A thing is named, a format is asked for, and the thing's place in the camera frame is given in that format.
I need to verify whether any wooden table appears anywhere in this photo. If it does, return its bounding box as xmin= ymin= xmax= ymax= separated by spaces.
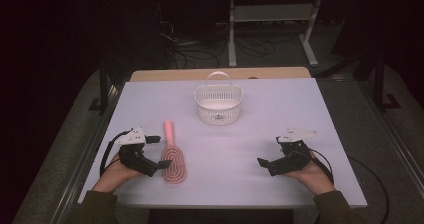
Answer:
xmin=128 ymin=66 xmax=313 ymax=83

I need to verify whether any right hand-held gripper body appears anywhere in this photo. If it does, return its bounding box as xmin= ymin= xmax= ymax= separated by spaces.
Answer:
xmin=266 ymin=128 xmax=319 ymax=177

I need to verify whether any white metal stand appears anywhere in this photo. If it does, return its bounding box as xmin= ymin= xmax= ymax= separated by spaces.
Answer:
xmin=227 ymin=0 xmax=325 ymax=68

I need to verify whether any white perforated plastic basket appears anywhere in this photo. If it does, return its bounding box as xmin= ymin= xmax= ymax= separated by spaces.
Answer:
xmin=194 ymin=70 xmax=245 ymax=127

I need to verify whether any person's left hand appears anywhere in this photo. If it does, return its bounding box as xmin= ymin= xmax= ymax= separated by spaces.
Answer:
xmin=92 ymin=152 xmax=145 ymax=195

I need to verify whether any person's right hand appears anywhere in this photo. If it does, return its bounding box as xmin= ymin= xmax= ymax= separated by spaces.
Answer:
xmin=284 ymin=151 xmax=336 ymax=197

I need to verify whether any tangle of black floor cables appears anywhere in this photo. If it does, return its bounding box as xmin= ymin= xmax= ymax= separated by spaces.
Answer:
xmin=159 ymin=19 xmax=303 ymax=70

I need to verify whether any pink hairbrush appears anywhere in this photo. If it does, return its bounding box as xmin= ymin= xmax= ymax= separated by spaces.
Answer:
xmin=160 ymin=119 xmax=188 ymax=185

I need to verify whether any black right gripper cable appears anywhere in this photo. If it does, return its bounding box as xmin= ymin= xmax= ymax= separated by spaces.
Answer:
xmin=307 ymin=148 xmax=391 ymax=224

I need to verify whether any pale board on table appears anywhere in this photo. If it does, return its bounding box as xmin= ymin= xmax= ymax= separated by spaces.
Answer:
xmin=77 ymin=77 xmax=368 ymax=209

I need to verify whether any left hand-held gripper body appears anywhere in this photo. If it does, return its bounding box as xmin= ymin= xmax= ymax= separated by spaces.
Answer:
xmin=114 ymin=126 xmax=160 ymax=178

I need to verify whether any black stand leg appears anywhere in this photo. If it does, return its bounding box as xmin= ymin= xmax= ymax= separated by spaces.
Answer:
xmin=87 ymin=59 xmax=112 ymax=114
xmin=372 ymin=48 xmax=403 ymax=112

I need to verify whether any metal floor rail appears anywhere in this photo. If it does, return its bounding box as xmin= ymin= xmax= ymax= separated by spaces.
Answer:
xmin=49 ymin=83 xmax=125 ymax=224
xmin=359 ymin=79 xmax=424 ymax=193

